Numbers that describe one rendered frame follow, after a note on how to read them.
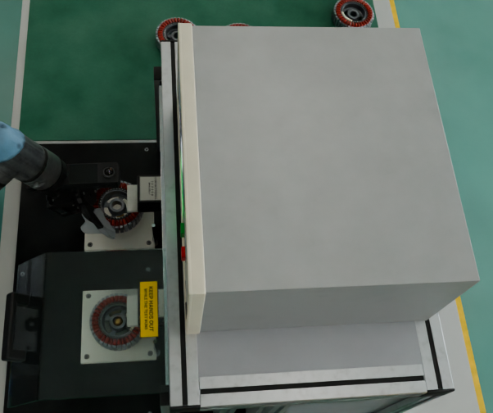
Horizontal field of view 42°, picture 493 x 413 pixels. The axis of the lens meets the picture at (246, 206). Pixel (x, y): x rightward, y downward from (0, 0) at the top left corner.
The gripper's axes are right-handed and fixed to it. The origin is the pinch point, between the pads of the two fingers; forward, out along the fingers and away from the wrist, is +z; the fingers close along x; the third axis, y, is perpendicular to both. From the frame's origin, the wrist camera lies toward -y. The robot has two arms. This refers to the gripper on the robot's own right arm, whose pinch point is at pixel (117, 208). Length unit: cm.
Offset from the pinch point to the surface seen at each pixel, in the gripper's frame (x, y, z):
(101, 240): 5.3, 5.6, 2.5
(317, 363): 41, -42, -8
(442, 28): -121, -75, 138
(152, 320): 31.5, -18.1, -16.5
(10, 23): -123, 83, 48
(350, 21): -55, -51, 34
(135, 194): -0.7, -6.0, -2.2
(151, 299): 27.9, -17.9, -16.6
